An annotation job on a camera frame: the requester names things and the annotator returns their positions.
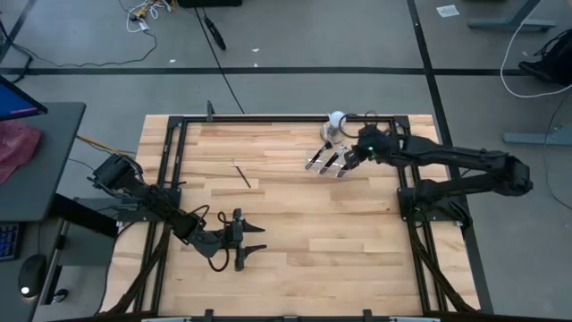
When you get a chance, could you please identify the black floor box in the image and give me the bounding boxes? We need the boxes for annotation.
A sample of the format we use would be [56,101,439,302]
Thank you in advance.
[177,0,243,9]

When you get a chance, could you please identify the pink cloth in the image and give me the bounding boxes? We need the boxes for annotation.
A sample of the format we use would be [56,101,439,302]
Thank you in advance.
[0,119,44,185]

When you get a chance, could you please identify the thin black makeup brush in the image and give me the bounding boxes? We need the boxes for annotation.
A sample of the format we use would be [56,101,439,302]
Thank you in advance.
[318,146,348,176]
[231,158,253,190]

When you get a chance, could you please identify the black floor cable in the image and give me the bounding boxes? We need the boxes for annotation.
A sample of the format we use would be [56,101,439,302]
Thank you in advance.
[192,6,246,115]

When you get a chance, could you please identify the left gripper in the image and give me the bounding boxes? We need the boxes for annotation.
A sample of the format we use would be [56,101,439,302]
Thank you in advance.
[222,208,268,273]

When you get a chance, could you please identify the white cable bundle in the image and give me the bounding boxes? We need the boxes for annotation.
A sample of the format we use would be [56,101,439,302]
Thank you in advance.
[124,0,174,35]

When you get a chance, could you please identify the clear acrylic brush organizer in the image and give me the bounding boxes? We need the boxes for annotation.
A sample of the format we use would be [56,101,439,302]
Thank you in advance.
[305,141,359,179]

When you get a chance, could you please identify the computer monitor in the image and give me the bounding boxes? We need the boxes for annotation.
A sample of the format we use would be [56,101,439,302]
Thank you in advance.
[0,73,49,123]

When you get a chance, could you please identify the white paper sheet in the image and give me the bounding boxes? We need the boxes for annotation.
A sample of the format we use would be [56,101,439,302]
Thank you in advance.
[435,4,461,19]

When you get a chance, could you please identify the grey desk foot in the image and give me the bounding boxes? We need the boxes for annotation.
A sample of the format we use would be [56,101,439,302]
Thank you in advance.
[467,0,559,33]
[501,124,572,147]

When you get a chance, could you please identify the black keyboard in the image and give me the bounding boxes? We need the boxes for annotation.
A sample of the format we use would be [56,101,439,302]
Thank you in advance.
[0,222,22,263]

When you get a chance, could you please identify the black computer mouse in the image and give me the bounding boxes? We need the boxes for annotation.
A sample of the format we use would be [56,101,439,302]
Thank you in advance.
[17,253,48,299]

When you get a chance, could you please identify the black backpack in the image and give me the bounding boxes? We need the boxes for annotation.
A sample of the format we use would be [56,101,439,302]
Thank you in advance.
[517,28,572,87]

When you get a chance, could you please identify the large powder brush silver ferrule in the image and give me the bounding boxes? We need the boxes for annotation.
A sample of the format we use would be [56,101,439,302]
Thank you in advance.
[336,151,358,179]

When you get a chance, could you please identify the grey desk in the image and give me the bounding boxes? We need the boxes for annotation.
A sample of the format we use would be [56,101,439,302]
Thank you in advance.
[0,101,87,225]

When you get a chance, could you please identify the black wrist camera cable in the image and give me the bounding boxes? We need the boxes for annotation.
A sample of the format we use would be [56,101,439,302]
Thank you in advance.
[338,111,382,140]

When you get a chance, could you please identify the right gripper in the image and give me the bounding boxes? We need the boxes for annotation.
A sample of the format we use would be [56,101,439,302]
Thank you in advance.
[344,123,399,172]

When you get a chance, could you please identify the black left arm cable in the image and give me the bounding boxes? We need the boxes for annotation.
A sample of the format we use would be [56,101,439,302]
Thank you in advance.
[190,204,231,273]

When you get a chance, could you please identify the yellow cable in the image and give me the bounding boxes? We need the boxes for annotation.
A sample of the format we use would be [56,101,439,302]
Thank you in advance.
[74,133,138,157]

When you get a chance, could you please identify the black floor object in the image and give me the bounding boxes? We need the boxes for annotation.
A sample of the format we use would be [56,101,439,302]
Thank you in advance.
[203,14,228,52]

